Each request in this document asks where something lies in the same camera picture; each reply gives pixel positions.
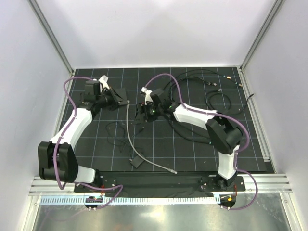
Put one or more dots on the black grid mat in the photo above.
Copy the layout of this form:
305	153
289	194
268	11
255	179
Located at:
129	138

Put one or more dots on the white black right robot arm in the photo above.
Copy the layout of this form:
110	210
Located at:
222	134

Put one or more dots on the aluminium front frame rail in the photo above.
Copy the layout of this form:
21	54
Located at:
263	183

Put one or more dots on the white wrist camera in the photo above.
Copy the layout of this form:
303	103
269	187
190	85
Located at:
103	80
146	93

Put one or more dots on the small black adapter box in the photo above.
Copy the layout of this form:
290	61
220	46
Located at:
136	161

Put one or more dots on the thick black cable lifted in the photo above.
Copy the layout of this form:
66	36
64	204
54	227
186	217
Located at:
205	73

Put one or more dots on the aluminium corner post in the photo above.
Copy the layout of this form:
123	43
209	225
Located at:
275	8
50	34

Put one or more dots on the right aluminium corner post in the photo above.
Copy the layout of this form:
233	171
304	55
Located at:
275	8

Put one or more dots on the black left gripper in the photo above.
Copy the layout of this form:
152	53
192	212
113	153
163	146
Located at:
116	98

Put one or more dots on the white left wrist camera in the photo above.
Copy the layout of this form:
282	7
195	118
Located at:
103	80

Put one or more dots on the black network switch box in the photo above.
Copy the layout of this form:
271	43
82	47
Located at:
120	96

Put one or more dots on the left aluminium corner post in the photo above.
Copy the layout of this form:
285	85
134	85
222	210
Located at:
50	34

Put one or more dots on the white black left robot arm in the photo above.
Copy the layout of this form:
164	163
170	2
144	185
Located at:
57	160

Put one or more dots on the white slotted cable duct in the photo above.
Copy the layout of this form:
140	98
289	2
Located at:
96	200

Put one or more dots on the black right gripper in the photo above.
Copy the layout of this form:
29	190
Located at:
139	119

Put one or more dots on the black ethernet cable pulled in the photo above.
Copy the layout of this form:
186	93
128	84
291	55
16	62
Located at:
188	78

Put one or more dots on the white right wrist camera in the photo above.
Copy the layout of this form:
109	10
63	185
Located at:
146	93

